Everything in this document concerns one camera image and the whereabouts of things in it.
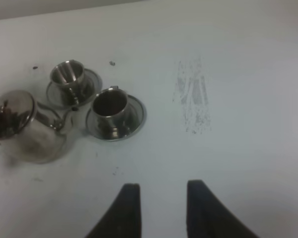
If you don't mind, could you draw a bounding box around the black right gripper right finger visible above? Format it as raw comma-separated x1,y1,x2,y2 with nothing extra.
186,180,257,238

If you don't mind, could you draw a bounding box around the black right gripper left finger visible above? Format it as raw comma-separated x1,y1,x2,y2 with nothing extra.
86,183,141,238

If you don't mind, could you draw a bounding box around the stainless steel teacup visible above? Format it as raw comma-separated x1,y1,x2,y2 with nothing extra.
91,86,130,139
50,59,85,105

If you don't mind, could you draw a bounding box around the far stainless steel saucer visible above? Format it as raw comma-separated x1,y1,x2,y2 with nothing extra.
46,69,102,109

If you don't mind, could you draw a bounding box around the near stainless steel saucer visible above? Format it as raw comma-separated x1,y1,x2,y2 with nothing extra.
85,95,147,141

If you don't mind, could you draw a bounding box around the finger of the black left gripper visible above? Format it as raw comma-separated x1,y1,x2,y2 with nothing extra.
0,100,20,140

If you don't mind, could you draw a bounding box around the stainless steel teapot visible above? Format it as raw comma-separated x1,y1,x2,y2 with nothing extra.
0,90,78,163

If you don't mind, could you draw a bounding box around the stainless steel saucer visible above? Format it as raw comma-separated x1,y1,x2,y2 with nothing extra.
85,95,147,141
46,69,102,109

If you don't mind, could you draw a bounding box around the far stainless steel teacup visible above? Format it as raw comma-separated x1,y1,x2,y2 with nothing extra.
50,59,85,105

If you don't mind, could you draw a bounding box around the near stainless steel teacup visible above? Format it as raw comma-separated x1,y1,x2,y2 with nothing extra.
91,86,130,139

